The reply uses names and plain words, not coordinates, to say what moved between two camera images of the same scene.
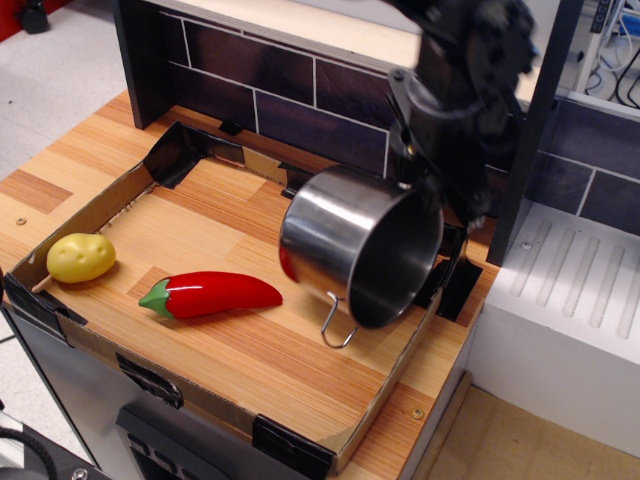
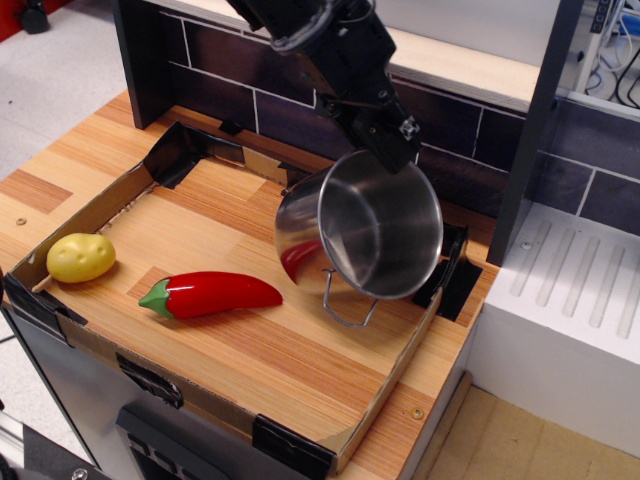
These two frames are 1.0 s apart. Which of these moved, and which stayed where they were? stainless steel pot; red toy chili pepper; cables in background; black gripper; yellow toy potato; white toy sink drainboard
Moved: black gripper; stainless steel pot
Stayed: yellow toy potato; white toy sink drainboard; red toy chili pepper; cables in background
